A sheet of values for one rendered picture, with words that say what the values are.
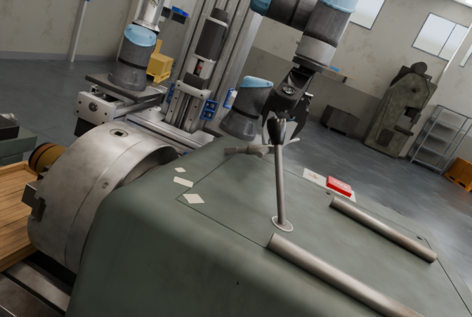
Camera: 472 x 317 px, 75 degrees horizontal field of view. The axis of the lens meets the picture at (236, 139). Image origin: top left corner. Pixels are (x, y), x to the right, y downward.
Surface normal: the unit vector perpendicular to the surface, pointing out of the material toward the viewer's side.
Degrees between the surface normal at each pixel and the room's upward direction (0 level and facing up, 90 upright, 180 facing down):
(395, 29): 90
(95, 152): 34
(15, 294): 0
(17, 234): 0
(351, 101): 90
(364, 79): 90
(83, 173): 52
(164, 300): 90
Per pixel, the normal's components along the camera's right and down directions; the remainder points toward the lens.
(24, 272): 0.18, -0.68
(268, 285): -0.08, -0.25
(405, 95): -0.28, 0.18
